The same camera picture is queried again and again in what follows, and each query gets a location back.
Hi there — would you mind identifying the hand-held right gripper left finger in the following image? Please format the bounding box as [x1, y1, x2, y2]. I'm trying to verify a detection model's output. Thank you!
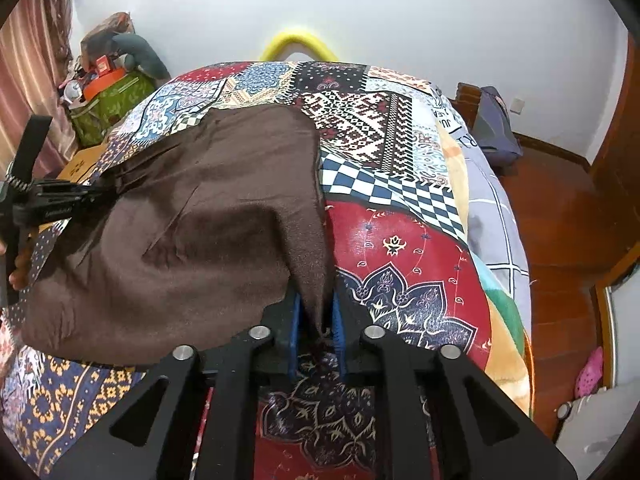
[50, 292, 303, 480]

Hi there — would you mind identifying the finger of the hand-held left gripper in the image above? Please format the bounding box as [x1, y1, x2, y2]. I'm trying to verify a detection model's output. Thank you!
[72, 196, 118, 218]
[82, 182, 123, 198]

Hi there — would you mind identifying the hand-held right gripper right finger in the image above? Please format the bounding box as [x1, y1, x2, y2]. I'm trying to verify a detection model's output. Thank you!
[330, 292, 576, 480]

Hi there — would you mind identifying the brown shirt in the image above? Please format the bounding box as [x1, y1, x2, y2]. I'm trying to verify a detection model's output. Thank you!
[20, 105, 341, 366]

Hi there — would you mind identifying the person's left hand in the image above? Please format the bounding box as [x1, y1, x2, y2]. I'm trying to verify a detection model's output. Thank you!
[9, 242, 35, 292]

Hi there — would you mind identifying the mustard yellow garment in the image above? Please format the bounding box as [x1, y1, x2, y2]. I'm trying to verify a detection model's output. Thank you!
[55, 142, 108, 183]

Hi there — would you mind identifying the green patterned storage bag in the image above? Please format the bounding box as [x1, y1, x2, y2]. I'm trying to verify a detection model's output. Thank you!
[70, 71, 158, 147]

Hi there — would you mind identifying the patchwork bedspread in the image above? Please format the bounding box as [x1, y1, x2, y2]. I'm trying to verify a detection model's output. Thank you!
[0, 60, 536, 480]

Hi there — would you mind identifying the orange box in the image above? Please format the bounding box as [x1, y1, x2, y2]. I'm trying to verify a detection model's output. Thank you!
[82, 67, 131, 102]

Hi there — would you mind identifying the pink striped curtain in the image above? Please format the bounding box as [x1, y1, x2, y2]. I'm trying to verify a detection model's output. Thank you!
[0, 0, 76, 181]

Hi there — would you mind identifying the grey plush toy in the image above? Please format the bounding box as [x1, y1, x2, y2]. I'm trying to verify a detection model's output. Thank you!
[111, 32, 171, 81]

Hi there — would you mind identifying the brown patterned bag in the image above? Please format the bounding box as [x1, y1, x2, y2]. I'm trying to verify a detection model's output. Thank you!
[81, 11, 133, 58]

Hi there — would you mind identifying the colourful plush blanket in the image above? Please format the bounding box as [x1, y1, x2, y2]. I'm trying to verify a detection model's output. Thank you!
[435, 125, 536, 416]

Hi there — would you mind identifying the brown patterned curtain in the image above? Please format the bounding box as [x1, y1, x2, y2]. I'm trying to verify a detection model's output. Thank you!
[47, 0, 77, 68]

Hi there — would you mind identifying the grey checked quilt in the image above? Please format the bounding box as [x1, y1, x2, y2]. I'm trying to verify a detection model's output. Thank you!
[462, 152, 531, 275]

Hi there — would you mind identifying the grey backpack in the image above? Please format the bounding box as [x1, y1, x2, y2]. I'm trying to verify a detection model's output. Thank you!
[470, 86, 523, 166]

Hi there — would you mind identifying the yellow foam tube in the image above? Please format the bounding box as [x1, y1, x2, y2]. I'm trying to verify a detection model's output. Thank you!
[260, 27, 341, 63]

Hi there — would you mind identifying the pink slipper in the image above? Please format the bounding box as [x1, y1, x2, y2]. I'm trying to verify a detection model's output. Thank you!
[574, 347, 605, 400]

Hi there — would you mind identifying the white appliance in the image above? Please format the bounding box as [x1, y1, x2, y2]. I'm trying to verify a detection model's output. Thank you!
[555, 380, 640, 480]

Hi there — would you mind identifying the wooden bed post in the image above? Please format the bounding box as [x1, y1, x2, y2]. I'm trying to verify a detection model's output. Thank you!
[456, 82, 483, 126]

